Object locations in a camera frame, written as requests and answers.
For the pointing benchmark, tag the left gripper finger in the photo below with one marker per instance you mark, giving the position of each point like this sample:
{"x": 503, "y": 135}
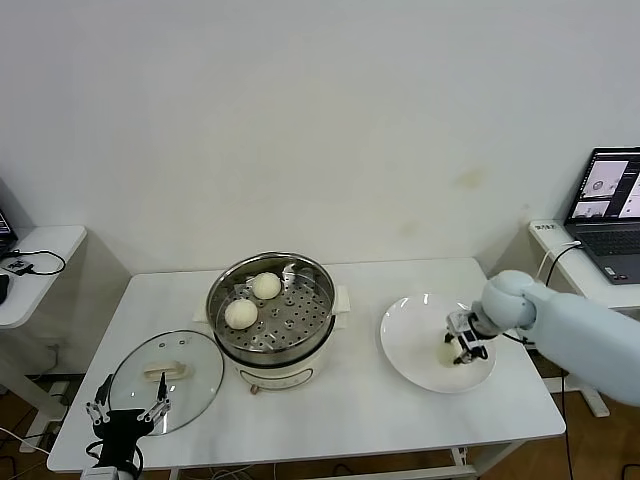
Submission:
{"x": 104, "y": 390}
{"x": 161, "y": 387}

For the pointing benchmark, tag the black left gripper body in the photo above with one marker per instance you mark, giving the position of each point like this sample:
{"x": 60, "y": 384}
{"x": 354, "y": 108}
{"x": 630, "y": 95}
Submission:
{"x": 124, "y": 434}

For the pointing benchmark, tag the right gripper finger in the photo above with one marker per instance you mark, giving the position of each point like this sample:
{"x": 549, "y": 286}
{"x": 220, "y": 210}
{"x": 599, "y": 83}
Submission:
{"x": 448, "y": 337}
{"x": 472, "y": 355}

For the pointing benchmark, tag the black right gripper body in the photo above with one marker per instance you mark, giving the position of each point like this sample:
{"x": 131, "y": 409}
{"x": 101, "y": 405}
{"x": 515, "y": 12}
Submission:
{"x": 484, "y": 327}

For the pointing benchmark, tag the white steamed baozi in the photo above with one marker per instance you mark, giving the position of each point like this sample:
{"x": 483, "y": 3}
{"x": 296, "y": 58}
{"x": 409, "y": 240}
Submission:
{"x": 447, "y": 356}
{"x": 241, "y": 314}
{"x": 266, "y": 286}

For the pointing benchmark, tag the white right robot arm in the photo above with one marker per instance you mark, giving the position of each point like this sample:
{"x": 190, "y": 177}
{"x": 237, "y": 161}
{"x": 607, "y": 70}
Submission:
{"x": 575, "y": 325}

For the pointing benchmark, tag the stainless steel steamer basket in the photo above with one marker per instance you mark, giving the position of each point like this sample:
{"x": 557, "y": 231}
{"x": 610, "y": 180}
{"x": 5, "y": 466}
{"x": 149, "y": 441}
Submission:
{"x": 310, "y": 310}

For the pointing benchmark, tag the white round plate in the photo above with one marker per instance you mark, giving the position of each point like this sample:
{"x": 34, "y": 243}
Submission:
{"x": 410, "y": 350}

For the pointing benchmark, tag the white power strip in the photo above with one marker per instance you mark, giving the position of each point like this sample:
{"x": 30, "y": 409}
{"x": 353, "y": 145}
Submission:
{"x": 59, "y": 389}

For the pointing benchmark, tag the white side table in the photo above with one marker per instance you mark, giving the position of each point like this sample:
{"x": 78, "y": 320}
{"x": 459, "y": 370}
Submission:
{"x": 50, "y": 250}
{"x": 580, "y": 272}

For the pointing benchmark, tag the white printed label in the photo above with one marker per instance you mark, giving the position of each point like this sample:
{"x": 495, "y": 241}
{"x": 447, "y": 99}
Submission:
{"x": 545, "y": 227}

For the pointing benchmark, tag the cream electric cooker pot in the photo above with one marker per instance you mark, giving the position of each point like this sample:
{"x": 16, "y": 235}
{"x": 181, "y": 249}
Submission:
{"x": 280, "y": 372}

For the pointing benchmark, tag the grey open laptop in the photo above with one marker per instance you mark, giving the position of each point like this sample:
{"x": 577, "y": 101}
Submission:
{"x": 605, "y": 245}

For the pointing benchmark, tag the small flat black device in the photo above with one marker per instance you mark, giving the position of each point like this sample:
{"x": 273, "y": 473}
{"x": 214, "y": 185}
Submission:
{"x": 17, "y": 266}

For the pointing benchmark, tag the black open laptop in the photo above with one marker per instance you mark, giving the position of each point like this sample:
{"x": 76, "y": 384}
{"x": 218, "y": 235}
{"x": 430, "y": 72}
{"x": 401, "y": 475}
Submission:
{"x": 5, "y": 240}

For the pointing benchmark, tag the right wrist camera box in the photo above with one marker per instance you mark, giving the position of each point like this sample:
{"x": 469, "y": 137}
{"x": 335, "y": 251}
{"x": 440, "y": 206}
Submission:
{"x": 460, "y": 321}

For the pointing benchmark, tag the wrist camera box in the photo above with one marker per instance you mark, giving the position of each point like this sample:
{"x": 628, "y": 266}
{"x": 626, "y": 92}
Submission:
{"x": 105, "y": 474}
{"x": 460, "y": 321}

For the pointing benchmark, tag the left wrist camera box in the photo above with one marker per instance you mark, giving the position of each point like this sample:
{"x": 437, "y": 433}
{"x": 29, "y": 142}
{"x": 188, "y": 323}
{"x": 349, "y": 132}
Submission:
{"x": 105, "y": 474}

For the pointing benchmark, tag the white table leg frame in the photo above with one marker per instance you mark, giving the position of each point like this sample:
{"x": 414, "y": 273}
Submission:
{"x": 375, "y": 474}

